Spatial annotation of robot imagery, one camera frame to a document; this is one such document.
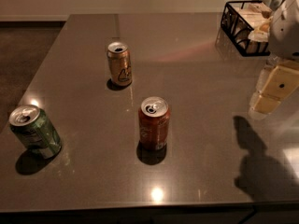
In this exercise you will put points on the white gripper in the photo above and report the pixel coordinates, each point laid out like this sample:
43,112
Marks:
286,34

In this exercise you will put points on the red coke can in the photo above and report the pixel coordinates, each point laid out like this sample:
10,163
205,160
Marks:
154,118

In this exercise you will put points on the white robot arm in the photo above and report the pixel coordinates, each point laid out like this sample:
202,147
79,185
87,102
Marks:
279,77

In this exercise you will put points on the gold soda can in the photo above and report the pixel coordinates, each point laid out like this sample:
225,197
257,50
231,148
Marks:
118,56

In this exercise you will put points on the green soda can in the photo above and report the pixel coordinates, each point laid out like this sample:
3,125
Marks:
36,132

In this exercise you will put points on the packets in basket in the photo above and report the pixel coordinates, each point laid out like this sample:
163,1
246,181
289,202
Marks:
252,30

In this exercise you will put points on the black wire basket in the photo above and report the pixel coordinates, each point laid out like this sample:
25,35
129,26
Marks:
237,23

